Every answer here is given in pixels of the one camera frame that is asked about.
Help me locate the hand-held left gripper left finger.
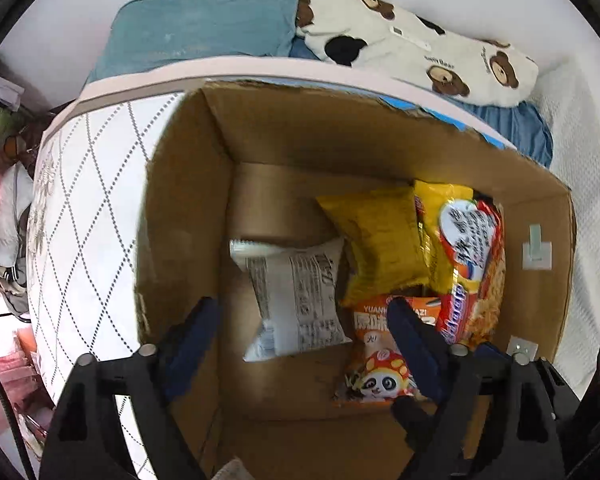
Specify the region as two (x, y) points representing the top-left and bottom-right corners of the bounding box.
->
(40, 296), (221, 480)

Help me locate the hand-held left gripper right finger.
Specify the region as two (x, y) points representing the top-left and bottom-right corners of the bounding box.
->
(387, 297), (566, 480)

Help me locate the orange panda snack packet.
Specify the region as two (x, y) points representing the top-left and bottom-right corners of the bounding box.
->
(332, 295), (443, 408)

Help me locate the red orange noodle packet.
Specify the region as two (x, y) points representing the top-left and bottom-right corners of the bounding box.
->
(412, 180), (507, 351)

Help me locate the yellow snack packet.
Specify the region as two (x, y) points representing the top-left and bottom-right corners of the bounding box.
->
(316, 186), (433, 308)

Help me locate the white snack packet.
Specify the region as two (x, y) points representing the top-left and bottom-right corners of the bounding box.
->
(229, 237), (353, 363)

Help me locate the cardboard box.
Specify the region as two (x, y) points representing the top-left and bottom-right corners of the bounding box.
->
(132, 80), (578, 480)

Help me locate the white tag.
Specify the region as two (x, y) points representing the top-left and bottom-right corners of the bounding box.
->
(521, 224), (553, 271)

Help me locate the white quilted mattress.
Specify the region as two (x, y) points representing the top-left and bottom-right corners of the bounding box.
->
(27, 57), (518, 476)

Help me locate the white textured blanket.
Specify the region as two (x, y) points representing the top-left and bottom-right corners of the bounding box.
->
(530, 55), (600, 401)

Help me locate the pink printed cloth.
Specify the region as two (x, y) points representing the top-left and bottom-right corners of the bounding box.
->
(0, 180), (56, 411)

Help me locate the pile of clothes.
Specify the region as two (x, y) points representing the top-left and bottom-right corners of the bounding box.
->
(0, 60), (46, 321)

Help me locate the blue bedsheet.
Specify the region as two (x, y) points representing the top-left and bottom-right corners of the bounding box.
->
(287, 35), (553, 168)

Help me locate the bear print pillow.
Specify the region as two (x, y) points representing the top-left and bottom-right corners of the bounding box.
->
(295, 0), (540, 108)

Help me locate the teal blanket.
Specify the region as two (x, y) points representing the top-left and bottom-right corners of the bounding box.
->
(87, 0), (301, 83)

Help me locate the black cable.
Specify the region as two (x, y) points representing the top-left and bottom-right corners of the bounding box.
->
(0, 345), (36, 480)

